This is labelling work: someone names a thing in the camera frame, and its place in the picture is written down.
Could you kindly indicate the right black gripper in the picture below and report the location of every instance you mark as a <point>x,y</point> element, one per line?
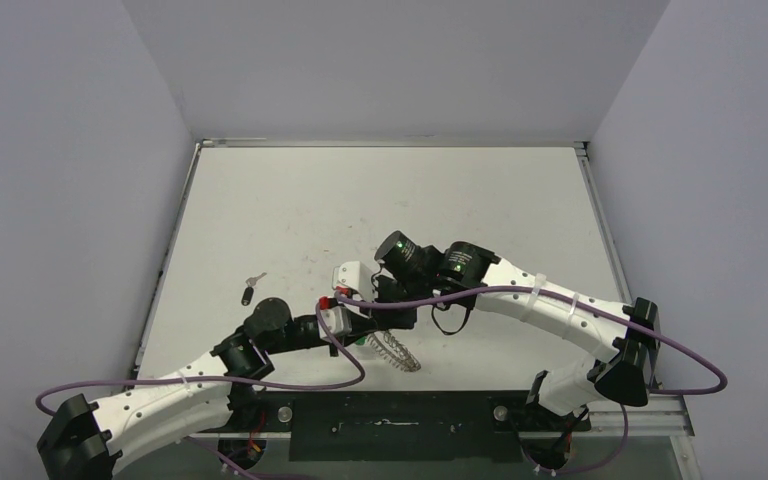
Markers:
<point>385,295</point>

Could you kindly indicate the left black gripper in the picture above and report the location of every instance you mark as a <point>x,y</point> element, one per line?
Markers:
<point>359,329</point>

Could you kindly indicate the metal disc with keyrings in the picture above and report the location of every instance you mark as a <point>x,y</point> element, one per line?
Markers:
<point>394,352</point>

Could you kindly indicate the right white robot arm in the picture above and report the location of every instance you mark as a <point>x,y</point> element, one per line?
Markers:
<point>619,358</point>

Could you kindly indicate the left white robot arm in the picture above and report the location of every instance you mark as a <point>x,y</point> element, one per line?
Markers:
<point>95,439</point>

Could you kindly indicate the key with black head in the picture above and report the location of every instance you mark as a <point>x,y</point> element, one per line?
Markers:
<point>250,286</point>

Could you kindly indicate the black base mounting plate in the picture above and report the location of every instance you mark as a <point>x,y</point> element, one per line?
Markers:
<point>398,426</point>

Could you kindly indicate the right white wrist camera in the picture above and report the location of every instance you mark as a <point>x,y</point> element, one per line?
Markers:
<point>354,276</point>

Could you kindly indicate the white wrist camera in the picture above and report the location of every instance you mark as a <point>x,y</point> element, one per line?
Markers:
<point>333,321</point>
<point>354,276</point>

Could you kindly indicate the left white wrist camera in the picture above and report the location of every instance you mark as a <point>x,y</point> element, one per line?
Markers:
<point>333,321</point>

